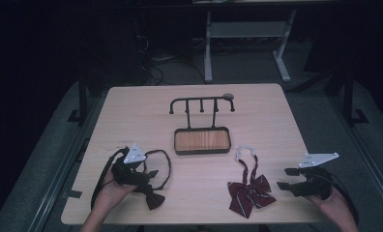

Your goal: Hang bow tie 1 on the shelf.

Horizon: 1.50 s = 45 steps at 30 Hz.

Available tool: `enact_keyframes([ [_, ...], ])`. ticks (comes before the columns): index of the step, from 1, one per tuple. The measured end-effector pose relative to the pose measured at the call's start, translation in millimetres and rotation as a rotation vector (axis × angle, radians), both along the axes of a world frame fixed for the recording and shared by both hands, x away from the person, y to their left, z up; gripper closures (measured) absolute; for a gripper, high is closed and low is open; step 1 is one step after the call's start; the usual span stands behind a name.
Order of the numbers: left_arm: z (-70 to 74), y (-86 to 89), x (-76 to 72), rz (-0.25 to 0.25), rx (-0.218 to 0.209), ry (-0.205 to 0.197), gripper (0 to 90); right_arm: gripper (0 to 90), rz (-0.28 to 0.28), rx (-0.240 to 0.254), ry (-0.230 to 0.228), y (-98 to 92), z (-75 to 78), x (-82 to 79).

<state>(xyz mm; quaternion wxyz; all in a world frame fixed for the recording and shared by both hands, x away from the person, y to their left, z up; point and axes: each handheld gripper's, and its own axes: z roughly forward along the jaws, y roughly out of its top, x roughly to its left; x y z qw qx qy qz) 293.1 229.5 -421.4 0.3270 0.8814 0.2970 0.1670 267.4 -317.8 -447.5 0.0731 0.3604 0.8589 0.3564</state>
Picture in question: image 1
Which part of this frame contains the dark tape strip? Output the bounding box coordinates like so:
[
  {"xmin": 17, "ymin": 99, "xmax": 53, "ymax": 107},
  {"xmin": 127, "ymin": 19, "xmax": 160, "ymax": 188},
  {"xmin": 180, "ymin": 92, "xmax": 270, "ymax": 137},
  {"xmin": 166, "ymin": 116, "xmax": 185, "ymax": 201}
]
[{"xmin": 62, "ymin": 189, "xmax": 83, "ymax": 199}]

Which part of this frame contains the person's right hand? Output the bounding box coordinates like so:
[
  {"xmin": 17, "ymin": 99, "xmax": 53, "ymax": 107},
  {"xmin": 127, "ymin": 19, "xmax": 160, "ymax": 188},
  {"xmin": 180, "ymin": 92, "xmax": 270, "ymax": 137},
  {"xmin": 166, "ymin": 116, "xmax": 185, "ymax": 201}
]
[{"xmin": 304, "ymin": 186, "xmax": 354, "ymax": 224}]

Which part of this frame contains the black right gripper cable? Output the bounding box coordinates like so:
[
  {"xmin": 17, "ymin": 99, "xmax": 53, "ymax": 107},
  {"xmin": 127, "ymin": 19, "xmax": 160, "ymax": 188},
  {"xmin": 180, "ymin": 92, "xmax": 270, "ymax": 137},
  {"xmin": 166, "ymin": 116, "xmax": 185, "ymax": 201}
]
[{"xmin": 328, "ymin": 173, "xmax": 361, "ymax": 226}]

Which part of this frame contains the bundle of floor cables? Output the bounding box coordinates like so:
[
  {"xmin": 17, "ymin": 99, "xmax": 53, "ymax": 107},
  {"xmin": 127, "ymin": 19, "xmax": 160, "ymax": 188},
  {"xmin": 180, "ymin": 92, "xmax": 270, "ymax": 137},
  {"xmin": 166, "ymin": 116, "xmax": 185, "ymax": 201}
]
[{"xmin": 140, "ymin": 32, "xmax": 207, "ymax": 86}]

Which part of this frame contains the white metal stand frame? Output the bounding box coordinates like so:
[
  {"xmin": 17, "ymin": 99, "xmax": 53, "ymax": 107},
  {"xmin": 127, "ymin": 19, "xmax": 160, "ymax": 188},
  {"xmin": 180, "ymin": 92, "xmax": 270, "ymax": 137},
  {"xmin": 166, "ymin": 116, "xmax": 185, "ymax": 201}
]
[{"xmin": 203, "ymin": 9, "xmax": 298, "ymax": 84}]

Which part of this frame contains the person's left hand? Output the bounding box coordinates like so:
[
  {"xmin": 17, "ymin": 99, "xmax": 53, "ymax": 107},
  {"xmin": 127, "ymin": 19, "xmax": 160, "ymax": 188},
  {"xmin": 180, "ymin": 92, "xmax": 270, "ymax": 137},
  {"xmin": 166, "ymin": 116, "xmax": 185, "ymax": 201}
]
[{"xmin": 94, "ymin": 167, "xmax": 139, "ymax": 212}]

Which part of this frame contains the black hook rack wooden base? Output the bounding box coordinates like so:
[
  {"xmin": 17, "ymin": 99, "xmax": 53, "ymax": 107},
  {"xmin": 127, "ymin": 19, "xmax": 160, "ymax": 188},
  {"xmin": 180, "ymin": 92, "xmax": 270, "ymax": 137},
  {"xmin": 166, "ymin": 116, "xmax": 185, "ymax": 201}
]
[{"xmin": 168, "ymin": 94, "xmax": 236, "ymax": 157}]

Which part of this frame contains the black metal stand leg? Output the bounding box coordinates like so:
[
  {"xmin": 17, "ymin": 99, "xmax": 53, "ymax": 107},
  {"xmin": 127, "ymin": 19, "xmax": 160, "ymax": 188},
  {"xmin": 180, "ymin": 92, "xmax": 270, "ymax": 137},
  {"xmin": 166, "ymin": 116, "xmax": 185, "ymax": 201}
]
[
  {"xmin": 67, "ymin": 72, "xmax": 91, "ymax": 124},
  {"xmin": 341, "ymin": 69, "xmax": 370, "ymax": 126}
]

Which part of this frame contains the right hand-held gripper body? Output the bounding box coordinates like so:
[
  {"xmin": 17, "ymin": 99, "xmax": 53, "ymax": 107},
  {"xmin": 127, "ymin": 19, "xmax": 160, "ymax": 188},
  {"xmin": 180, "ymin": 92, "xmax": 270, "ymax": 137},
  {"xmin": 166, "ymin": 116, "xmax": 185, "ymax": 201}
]
[{"xmin": 289, "ymin": 152, "xmax": 340, "ymax": 200}]

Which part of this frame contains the dark bow tie with strap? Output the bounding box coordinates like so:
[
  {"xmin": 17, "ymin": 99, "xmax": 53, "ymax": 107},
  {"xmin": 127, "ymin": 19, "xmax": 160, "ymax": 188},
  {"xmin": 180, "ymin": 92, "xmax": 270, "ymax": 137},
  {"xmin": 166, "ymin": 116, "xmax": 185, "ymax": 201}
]
[{"xmin": 133, "ymin": 149, "xmax": 172, "ymax": 212}]

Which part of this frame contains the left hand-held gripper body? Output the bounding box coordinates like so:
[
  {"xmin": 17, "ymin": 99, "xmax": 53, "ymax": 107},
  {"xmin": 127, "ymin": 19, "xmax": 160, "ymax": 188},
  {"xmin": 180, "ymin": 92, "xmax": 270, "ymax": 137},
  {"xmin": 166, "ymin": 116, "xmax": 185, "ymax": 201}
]
[{"xmin": 111, "ymin": 143, "xmax": 152, "ymax": 189}]

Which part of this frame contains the red striped bow tie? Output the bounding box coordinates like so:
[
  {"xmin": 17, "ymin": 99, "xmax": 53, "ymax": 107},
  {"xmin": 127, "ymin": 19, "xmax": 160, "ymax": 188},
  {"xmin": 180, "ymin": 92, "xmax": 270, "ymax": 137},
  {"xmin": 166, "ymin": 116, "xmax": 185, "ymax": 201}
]
[{"xmin": 227, "ymin": 145, "xmax": 278, "ymax": 219}]

